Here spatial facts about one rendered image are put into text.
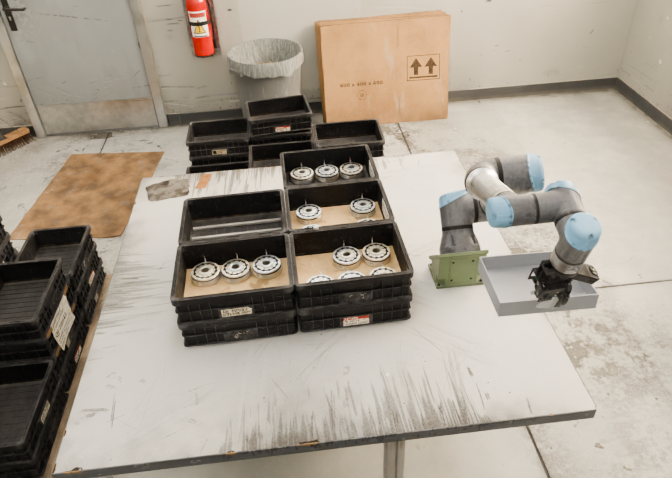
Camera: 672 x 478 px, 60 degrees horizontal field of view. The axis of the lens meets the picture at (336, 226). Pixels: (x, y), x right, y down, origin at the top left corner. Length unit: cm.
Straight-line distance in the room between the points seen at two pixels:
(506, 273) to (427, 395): 45
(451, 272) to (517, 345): 35
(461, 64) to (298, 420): 390
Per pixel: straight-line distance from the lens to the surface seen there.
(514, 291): 175
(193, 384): 200
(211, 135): 410
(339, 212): 240
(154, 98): 511
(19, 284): 301
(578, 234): 139
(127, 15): 492
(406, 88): 490
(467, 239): 218
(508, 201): 143
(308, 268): 213
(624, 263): 371
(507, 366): 202
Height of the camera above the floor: 221
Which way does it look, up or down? 37 degrees down
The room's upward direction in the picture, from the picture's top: 3 degrees counter-clockwise
